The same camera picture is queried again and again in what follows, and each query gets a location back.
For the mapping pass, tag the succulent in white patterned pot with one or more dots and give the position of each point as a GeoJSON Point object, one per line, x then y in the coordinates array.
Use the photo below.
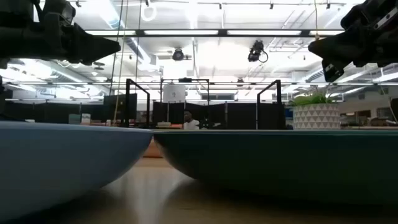
{"type": "Point", "coordinates": [315, 116]}

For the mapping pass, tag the blue plate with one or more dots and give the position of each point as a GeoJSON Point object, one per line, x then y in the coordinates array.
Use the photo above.
{"type": "Point", "coordinates": [62, 161]}

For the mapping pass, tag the dark teal plate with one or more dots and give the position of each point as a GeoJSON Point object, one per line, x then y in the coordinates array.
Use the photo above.
{"type": "Point", "coordinates": [280, 165]}

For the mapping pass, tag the black overhead camera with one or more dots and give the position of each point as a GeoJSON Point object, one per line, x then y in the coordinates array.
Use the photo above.
{"type": "Point", "coordinates": [255, 51]}

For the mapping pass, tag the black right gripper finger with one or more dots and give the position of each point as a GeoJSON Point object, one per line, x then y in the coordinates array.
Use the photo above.
{"type": "Point", "coordinates": [335, 48]}
{"type": "Point", "coordinates": [332, 71]}

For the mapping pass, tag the peach plate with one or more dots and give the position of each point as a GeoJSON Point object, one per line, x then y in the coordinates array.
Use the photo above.
{"type": "Point", "coordinates": [153, 151]}

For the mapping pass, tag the person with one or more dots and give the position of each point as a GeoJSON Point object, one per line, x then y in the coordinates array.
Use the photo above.
{"type": "Point", "coordinates": [190, 123]}

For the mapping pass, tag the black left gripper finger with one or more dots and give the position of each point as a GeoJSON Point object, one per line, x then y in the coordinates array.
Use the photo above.
{"type": "Point", "coordinates": [96, 49]}

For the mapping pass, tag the black overhead rig beam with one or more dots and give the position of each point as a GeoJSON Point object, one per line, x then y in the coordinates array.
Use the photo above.
{"type": "Point", "coordinates": [221, 32]}

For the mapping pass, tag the round black ceiling lamp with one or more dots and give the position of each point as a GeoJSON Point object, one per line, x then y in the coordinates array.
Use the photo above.
{"type": "Point", "coordinates": [178, 55]}

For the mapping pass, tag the black background metal frame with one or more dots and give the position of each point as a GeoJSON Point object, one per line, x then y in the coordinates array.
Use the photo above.
{"type": "Point", "coordinates": [185, 80]}

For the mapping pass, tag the black partition panels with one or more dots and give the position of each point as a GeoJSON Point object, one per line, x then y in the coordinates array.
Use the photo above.
{"type": "Point", "coordinates": [239, 115]}

